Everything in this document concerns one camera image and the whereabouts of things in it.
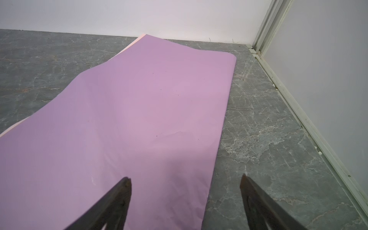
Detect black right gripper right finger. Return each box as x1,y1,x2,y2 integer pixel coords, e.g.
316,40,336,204
240,174,306,230

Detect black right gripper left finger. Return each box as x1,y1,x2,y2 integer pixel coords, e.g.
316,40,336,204
67,177,132,230

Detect aluminium enclosure frame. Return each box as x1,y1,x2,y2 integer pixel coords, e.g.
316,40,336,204
252,1,368,221

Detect pink purple wrapping paper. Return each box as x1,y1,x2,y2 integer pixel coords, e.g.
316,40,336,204
1,35,236,230

